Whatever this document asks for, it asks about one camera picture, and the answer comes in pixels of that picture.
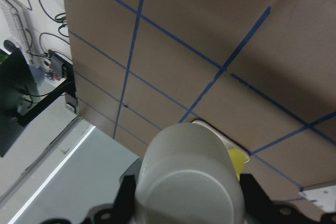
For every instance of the yellow plastic cup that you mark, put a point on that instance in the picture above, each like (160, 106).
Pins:
(238, 159)

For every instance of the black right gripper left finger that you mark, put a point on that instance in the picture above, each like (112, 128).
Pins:
(121, 210)

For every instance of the black monitor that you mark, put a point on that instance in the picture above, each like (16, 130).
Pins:
(16, 81)

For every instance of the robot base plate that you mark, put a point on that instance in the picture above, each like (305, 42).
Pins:
(321, 195)

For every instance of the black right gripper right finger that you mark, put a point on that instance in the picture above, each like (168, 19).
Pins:
(261, 209)

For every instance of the cream plastic tray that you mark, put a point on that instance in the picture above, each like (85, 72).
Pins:
(231, 146)

